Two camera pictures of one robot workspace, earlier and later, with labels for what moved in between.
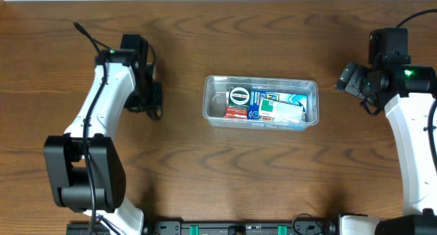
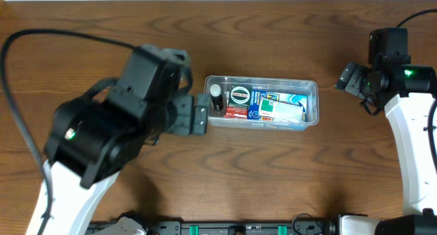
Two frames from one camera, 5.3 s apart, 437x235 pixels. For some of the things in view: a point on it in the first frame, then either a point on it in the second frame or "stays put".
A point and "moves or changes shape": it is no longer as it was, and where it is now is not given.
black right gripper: x=352 y=79 stays put
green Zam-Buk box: x=239 y=96 stays put
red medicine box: x=235 y=113 stays put
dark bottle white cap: x=154 y=112 moves or changes shape
